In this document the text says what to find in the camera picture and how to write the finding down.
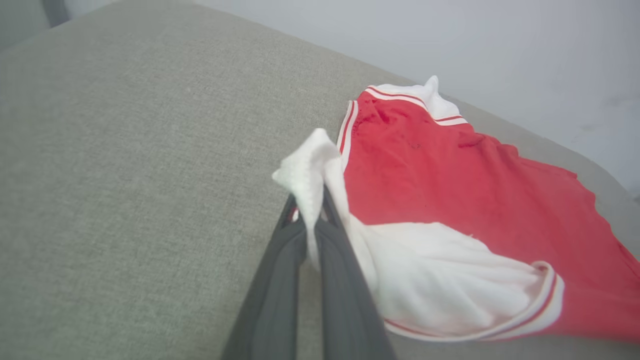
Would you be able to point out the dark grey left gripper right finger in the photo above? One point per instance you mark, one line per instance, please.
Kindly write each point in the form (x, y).
(347, 300)

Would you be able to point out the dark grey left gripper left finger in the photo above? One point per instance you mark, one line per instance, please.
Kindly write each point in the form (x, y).
(272, 300)

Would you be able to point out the red and white garment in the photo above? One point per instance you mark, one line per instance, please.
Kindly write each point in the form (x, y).
(450, 220)

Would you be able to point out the grey metal pole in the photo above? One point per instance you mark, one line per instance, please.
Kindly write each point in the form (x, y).
(55, 11)

